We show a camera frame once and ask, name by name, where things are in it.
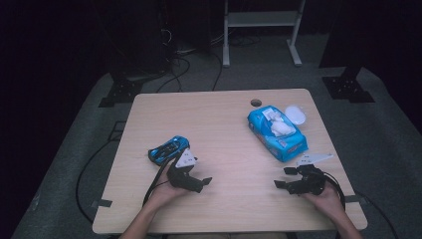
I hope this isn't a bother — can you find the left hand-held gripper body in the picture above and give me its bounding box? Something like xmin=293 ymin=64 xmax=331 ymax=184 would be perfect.
xmin=166 ymin=147 xmax=204 ymax=194

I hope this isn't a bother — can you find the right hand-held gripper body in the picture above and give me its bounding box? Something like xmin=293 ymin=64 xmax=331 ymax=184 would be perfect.
xmin=287 ymin=152 xmax=334 ymax=196

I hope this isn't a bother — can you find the blue wet wipes pack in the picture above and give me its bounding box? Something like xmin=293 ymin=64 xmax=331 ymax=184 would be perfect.
xmin=247 ymin=105 xmax=310 ymax=163

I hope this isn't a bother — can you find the blue and black toy car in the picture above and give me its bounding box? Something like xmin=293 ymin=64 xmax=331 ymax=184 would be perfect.
xmin=147 ymin=134 xmax=191 ymax=166

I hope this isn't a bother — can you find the white wet wipe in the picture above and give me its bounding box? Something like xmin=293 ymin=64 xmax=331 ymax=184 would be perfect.
xmin=269 ymin=119 xmax=297 ymax=137

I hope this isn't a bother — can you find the person's left hand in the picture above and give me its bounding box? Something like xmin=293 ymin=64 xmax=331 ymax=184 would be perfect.
xmin=147 ymin=172 xmax=187 ymax=207

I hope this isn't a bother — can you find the person's right hand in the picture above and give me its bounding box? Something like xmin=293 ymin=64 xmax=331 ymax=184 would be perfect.
xmin=303 ymin=183 xmax=346 ymax=215

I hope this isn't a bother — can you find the grey tape strip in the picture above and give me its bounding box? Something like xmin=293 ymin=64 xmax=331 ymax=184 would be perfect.
xmin=343 ymin=194 xmax=368 ymax=204
xmin=91 ymin=198 xmax=113 ymax=209

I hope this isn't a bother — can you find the white plastic lid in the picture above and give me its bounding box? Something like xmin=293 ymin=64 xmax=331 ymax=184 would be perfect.
xmin=284 ymin=104 xmax=308 ymax=126

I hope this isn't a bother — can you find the black stand base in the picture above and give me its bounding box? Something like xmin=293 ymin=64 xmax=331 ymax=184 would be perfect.
xmin=98 ymin=78 xmax=144 ymax=109
xmin=320 ymin=65 xmax=376 ymax=105

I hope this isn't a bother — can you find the white metal stand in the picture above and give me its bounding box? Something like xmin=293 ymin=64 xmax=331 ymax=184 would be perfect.
xmin=222 ymin=0 xmax=307 ymax=69

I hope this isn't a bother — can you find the left hand-held gripper cable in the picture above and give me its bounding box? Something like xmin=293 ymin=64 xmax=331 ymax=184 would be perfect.
xmin=141 ymin=157 xmax=176 ymax=207

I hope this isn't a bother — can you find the hand-held gripper cable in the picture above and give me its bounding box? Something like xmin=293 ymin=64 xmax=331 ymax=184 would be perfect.
xmin=321 ymin=171 xmax=347 ymax=211
xmin=141 ymin=157 xmax=176 ymax=207

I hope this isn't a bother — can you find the right hand-held gripper cable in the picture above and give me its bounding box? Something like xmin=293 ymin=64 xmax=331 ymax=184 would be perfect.
xmin=321 ymin=171 xmax=347 ymax=211

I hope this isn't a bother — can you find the black metal frame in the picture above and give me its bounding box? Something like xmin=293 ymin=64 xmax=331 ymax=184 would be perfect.
xmin=106 ymin=120 xmax=127 ymax=142

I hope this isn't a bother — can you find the black looped floor cable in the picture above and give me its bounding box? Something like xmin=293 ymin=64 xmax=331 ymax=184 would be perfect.
xmin=155 ymin=55 xmax=192 ymax=94

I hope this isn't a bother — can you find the thin black floor cable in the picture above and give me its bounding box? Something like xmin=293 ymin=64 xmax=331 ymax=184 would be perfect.
xmin=211 ymin=51 xmax=224 ymax=92

